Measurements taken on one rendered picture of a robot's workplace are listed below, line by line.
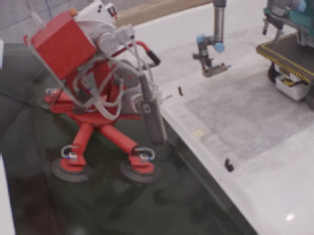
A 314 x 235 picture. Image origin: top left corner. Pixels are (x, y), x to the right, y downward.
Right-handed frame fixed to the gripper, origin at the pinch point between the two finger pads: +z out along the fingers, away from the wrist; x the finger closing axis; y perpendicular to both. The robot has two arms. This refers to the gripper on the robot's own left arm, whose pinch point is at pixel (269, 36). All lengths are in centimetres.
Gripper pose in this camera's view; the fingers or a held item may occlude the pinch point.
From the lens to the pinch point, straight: 229.5
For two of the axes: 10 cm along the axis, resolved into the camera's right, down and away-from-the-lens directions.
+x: 2.9, 5.7, -7.7
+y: -9.3, -0.2, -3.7
